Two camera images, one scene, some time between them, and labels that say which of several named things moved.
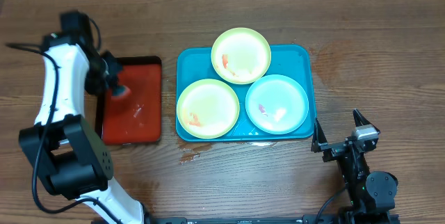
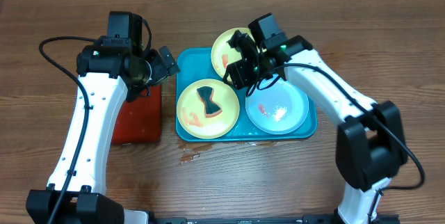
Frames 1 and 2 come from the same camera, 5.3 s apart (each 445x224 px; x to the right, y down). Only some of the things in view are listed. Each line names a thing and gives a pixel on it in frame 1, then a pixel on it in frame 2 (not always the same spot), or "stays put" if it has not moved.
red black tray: [136, 120] stays put
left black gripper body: [104, 74] to [151, 72]
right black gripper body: [336, 152] to [244, 76]
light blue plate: [277, 104] stays put
